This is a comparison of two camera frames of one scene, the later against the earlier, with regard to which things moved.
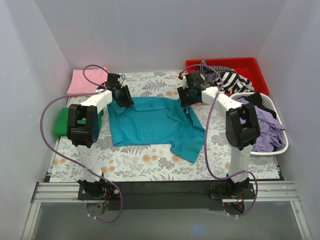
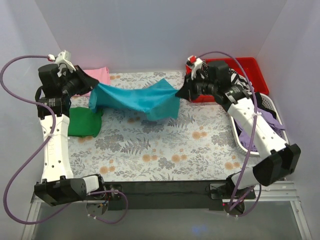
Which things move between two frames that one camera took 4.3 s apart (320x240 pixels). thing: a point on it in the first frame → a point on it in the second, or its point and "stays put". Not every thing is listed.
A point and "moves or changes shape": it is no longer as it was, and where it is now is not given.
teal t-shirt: (152, 121) moves or changes shape
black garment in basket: (255, 99) stays put
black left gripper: (126, 95) → (81, 81)
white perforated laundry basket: (270, 105) stays put
